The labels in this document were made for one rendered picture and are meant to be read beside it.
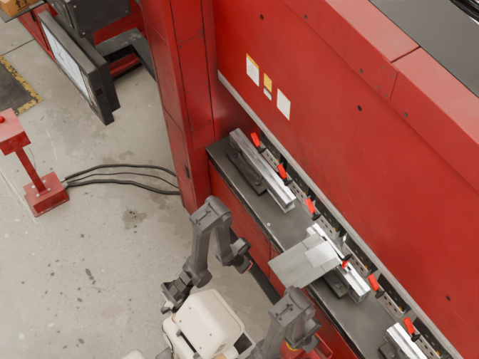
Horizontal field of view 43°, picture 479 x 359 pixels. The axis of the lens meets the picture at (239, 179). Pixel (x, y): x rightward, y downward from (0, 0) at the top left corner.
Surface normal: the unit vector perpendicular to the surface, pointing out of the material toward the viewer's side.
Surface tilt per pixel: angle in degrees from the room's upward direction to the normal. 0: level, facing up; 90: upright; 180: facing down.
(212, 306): 42
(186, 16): 90
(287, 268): 0
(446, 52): 0
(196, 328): 48
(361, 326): 0
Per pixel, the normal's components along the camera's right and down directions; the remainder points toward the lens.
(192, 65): 0.54, 0.70
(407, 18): -0.03, -0.53
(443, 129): -0.84, 0.47
